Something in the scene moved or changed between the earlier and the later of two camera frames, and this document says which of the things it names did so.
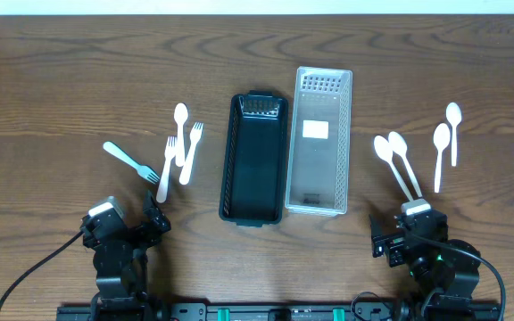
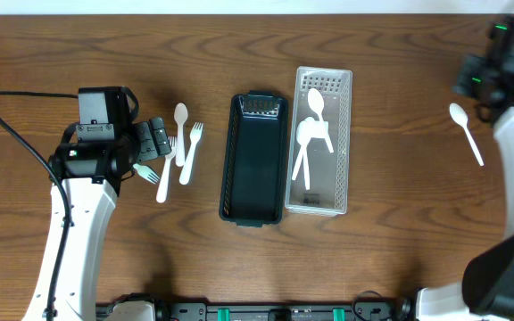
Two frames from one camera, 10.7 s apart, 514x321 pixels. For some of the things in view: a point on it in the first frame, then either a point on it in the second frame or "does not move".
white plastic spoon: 180,117 does not move
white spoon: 383,150 -> 316,103
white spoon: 400,146 -> 308,129
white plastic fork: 170,152 does not move
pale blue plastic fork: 145,171 does not move
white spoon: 453,116 -> 459,115
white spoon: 441,136 -> 308,128
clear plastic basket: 320,142 does not move
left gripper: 157,219 -> 146,150
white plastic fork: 194,136 does not move
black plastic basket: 254,160 does not move
